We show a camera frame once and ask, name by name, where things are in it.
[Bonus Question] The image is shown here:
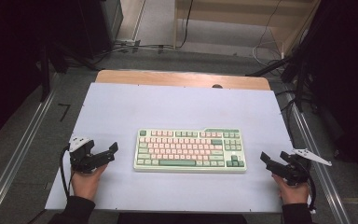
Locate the green and pink keyboard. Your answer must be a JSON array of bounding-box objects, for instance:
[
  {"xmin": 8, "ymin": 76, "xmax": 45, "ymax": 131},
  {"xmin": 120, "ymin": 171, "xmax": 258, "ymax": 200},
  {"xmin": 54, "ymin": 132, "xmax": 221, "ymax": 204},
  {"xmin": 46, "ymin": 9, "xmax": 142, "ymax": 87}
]
[{"xmin": 132, "ymin": 127, "xmax": 248, "ymax": 175}]

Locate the person's right hand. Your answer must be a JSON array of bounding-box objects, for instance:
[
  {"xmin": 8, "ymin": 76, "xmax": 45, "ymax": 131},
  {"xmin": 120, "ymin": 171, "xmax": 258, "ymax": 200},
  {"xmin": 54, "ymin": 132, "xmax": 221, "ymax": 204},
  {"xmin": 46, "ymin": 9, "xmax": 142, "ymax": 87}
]
[{"xmin": 271, "ymin": 173, "xmax": 310, "ymax": 205}]

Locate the black cabinet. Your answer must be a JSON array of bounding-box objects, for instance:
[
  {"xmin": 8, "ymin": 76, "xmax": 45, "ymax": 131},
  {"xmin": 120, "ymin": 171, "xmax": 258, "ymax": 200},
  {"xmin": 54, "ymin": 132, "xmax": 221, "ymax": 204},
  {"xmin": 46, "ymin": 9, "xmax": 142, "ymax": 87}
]
[{"xmin": 76, "ymin": 0, "xmax": 125, "ymax": 60}]

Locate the bundle of floor cables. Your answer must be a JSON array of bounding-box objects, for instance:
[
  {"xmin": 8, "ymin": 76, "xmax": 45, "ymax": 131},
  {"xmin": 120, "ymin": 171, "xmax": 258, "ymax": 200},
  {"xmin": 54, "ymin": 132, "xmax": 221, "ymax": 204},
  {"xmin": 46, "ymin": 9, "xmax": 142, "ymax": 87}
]
[{"xmin": 92, "ymin": 38, "xmax": 176, "ymax": 63}]

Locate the person's left hand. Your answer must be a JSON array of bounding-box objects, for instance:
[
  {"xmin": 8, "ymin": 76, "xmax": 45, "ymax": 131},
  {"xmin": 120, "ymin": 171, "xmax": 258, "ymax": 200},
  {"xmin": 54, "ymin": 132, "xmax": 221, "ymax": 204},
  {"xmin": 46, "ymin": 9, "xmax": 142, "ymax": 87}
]
[{"xmin": 70, "ymin": 163, "xmax": 109, "ymax": 202}]

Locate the black metal stand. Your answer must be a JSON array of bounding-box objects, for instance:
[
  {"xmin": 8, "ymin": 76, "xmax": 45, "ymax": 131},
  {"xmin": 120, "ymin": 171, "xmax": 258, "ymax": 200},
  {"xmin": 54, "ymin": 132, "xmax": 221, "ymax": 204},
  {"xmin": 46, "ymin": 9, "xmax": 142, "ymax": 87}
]
[
  {"xmin": 245, "ymin": 52, "xmax": 321, "ymax": 115},
  {"xmin": 36, "ymin": 41, "xmax": 76, "ymax": 103}
]

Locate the light wooden shelf frame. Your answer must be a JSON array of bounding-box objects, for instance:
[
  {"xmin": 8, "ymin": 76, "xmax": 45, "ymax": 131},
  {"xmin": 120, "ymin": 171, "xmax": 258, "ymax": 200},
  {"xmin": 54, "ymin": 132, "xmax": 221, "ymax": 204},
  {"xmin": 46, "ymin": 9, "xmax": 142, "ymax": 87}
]
[{"xmin": 172, "ymin": 0, "xmax": 322, "ymax": 59}]

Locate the white floor cable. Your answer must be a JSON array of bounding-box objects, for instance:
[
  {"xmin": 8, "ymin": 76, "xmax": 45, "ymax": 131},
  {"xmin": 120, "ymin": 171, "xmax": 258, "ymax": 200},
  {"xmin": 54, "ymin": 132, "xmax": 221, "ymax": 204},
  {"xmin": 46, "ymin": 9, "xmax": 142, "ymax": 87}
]
[{"xmin": 251, "ymin": 38, "xmax": 285, "ymax": 68}]

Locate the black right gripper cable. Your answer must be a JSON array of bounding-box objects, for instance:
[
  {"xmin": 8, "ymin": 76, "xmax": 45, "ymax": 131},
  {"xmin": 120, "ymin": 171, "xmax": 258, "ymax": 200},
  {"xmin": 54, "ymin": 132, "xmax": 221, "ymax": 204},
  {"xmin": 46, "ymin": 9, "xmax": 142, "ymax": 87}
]
[{"xmin": 297, "ymin": 157, "xmax": 318, "ymax": 215}]

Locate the black hanging cable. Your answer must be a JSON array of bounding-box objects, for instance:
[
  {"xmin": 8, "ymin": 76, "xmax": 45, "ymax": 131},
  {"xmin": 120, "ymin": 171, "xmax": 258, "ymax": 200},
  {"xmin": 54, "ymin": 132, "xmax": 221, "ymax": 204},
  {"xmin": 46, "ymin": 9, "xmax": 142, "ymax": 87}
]
[{"xmin": 176, "ymin": 0, "xmax": 195, "ymax": 50}]

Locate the white table cover board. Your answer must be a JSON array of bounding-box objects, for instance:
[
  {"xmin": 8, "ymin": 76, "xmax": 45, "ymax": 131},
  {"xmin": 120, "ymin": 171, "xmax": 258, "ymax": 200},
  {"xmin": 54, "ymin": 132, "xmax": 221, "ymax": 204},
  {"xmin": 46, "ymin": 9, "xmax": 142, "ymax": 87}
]
[{"xmin": 44, "ymin": 81, "xmax": 317, "ymax": 215}]

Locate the aluminium floor rail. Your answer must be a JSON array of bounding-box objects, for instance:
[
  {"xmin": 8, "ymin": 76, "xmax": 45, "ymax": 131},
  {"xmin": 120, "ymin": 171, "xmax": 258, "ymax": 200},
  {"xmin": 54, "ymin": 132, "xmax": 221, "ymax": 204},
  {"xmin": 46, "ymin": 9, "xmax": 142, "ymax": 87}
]
[
  {"xmin": 0, "ymin": 88, "xmax": 57, "ymax": 224},
  {"xmin": 287, "ymin": 92, "xmax": 352, "ymax": 224}
]

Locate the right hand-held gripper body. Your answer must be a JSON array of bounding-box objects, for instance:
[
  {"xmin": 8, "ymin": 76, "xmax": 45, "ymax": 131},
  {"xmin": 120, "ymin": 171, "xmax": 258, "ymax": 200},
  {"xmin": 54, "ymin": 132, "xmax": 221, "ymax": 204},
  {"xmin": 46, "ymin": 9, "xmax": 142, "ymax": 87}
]
[{"xmin": 283, "ymin": 147, "xmax": 333, "ymax": 187}]

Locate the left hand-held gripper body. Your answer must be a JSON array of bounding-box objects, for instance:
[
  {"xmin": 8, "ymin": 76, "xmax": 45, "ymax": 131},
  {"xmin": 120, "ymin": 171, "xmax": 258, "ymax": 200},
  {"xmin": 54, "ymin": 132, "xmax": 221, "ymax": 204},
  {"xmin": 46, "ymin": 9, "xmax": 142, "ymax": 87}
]
[{"xmin": 68, "ymin": 135, "xmax": 100, "ymax": 175}]

